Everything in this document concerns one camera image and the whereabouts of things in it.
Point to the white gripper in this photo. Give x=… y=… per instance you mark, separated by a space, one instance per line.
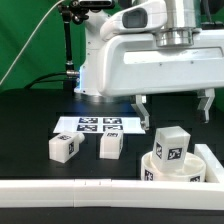
x=158 y=47

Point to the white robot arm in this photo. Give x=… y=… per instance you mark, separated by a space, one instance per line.
x=88 y=71

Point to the white paper marker sheet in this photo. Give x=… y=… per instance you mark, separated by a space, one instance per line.
x=85 y=124

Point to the white L-shaped fence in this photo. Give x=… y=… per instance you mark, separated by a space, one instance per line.
x=120 y=193

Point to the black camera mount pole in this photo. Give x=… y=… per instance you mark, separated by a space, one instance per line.
x=72 y=12

